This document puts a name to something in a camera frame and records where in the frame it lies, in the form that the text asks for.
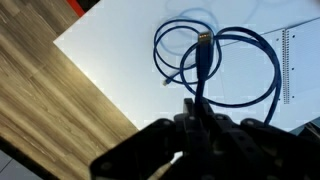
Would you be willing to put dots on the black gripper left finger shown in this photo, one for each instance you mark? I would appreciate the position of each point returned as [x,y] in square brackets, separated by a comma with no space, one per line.
[160,150]

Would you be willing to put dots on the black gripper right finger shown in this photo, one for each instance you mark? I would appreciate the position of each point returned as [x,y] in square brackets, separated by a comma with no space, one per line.
[253,150]

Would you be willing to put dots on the white spiral notebook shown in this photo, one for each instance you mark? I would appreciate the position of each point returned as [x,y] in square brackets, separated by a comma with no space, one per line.
[303,60]

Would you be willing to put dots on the red floor strip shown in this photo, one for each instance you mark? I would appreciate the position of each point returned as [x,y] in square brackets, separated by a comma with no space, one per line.
[75,6]

